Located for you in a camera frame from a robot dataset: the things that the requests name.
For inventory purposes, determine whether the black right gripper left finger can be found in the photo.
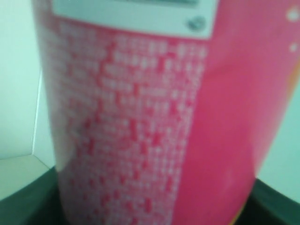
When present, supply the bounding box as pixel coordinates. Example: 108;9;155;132
0;168;68;225

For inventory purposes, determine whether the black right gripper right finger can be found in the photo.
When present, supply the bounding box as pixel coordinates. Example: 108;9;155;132
236;179;300;225

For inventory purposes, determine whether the pink chips can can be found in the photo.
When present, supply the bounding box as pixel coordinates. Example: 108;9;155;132
32;0;300;225

